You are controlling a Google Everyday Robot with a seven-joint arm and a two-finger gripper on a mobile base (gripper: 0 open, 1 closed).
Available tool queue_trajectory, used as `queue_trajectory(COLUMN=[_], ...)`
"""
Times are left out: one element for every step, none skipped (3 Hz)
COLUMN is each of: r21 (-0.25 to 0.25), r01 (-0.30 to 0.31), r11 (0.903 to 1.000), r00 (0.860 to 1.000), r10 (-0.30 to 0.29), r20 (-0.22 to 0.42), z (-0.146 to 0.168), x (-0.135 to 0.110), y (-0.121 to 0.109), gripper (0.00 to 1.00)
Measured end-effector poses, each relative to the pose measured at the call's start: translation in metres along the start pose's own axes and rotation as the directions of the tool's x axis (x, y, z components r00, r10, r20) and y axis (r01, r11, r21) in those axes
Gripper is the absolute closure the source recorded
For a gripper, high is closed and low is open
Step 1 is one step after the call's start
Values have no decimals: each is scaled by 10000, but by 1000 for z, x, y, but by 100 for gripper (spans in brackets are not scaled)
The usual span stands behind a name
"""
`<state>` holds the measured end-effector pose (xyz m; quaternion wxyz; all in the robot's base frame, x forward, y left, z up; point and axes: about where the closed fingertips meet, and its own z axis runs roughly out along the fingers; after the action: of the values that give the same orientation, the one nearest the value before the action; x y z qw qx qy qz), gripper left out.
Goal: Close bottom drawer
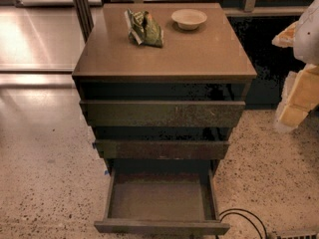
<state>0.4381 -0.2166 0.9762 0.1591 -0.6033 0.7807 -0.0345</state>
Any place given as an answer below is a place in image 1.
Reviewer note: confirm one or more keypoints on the drawer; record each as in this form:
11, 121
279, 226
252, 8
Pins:
161, 149
162, 204
163, 113

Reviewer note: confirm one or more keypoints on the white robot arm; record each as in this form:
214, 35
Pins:
300, 95

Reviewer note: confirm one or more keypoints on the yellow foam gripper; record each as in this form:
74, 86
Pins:
308, 39

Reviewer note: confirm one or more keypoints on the brown drawer cabinet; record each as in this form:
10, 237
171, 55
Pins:
206, 64

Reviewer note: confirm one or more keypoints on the floor vent grille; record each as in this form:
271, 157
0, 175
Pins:
304, 234

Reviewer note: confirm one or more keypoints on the green crumpled chip bag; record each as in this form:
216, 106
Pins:
143, 29

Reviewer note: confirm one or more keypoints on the white bowl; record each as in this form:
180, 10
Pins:
188, 19

